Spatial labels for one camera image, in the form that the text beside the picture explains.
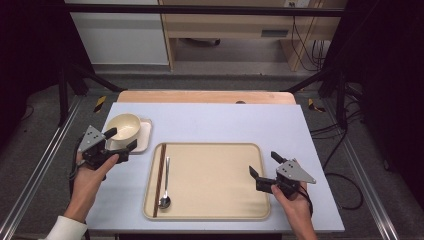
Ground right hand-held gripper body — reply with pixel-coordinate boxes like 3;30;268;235
255;159;317;201

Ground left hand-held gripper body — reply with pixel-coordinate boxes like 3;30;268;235
77;124;132;171

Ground beige bowl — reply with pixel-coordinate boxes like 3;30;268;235
105;113;142;142

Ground large beige tray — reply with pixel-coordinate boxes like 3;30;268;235
142;142;272;222

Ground metal spoon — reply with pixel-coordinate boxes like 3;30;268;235
158;155;172;210

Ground person's right hand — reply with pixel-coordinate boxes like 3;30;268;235
270;159;313;232

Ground person's left hand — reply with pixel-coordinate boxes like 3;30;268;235
63;151;120;223

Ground small white square plate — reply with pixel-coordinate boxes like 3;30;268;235
106;118;154;155

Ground yellow black tape strip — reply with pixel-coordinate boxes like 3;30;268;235
93;95;108;114
307;97;326;113

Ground black metal stand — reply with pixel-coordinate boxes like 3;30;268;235
283;64;349;131
58;63;126;128

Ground wooden table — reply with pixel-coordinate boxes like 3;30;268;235
116;89;297;105

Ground white cabinet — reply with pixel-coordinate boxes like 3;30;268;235
64;0;169;66

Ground black curtain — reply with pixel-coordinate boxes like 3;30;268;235
0;0;96;151
324;0;424;201

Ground grey label on desk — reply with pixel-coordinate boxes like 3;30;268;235
260;29;290;38

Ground light wooden desk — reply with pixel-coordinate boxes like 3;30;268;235
158;0;348;73

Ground left hand-held gripper cable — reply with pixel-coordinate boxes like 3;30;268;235
68;134;91;240

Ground hand-held gripper cable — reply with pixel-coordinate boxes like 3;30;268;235
68;134;91;240
297;182;315;218

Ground right hand-held gripper cable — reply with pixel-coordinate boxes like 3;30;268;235
297;182;315;218

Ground aluminium floor rail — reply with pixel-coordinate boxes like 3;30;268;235
0;96;84;240
321;98;401;240

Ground black floor cable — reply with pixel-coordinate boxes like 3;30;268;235
309;83;365;211

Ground black hanging cables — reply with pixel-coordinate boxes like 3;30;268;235
289;14;328;73

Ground black horizontal frame bar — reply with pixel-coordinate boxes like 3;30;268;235
64;3;346;18

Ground white wall socket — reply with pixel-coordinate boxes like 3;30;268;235
283;0;311;8

